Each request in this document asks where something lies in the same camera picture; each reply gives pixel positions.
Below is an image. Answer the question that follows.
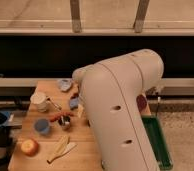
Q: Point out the purple bowl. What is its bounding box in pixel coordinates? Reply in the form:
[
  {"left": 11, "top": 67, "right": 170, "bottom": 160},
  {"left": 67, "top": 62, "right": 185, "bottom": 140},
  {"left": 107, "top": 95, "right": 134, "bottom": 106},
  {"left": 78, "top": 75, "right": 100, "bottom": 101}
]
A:
[{"left": 136, "top": 95, "right": 147, "bottom": 111}]

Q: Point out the red yellow apple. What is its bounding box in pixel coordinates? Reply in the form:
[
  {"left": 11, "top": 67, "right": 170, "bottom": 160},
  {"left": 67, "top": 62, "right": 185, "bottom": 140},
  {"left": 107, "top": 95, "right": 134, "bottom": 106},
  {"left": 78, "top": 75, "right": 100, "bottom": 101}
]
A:
[{"left": 21, "top": 139, "right": 39, "bottom": 156}]

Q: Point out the yellow banana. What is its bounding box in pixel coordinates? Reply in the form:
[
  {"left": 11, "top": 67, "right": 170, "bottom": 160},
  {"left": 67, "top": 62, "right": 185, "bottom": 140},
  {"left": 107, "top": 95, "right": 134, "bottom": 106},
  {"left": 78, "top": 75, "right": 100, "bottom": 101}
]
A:
[{"left": 55, "top": 135, "right": 69, "bottom": 156}]

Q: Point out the white mug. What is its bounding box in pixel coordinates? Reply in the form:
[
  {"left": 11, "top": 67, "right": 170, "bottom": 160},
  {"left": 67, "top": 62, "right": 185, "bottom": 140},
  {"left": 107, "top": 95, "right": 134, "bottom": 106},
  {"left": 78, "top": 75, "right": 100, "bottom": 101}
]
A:
[{"left": 30, "top": 92, "right": 48, "bottom": 112}]

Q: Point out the blue plastic cup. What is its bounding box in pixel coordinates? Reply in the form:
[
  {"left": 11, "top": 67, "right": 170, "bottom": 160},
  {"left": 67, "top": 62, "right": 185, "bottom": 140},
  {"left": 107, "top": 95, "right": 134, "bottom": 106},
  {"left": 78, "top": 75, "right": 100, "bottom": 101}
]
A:
[{"left": 34, "top": 119, "right": 50, "bottom": 135}]

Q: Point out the blue sponge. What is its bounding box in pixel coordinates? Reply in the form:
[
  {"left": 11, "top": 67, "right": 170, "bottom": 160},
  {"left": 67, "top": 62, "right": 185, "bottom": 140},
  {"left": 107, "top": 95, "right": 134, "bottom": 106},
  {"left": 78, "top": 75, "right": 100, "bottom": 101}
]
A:
[{"left": 69, "top": 97, "right": 79, "bottom": 110}]

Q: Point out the metal spoon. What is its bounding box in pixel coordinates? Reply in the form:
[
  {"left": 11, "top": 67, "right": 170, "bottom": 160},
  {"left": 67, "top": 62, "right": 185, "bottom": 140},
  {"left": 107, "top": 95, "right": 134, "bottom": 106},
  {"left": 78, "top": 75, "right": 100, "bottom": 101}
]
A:
[{"left": 47, "top": 97, "right": 62, "bottom": 111}]

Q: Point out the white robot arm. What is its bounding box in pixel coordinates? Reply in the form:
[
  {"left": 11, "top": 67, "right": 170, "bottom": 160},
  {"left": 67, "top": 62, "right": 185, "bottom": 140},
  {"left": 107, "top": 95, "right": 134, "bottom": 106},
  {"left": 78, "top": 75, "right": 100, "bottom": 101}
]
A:
[{"left": 72, "top": 49, "right": 164, "bottom": 171}]

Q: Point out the green plastic tray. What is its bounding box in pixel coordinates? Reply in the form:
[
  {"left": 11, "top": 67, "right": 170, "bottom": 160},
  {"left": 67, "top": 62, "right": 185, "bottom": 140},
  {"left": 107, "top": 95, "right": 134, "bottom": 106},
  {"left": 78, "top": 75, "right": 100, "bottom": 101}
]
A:
[{"left": 142, "top": 116, "right": 173, "bottom": 171}]

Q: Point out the small metal cup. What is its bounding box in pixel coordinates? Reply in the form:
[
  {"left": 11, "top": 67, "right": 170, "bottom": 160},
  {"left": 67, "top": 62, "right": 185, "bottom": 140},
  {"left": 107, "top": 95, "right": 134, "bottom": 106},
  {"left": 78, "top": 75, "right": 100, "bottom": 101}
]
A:
[{"left": 58, "top": 116, "right": 71, "bottom": 130}]

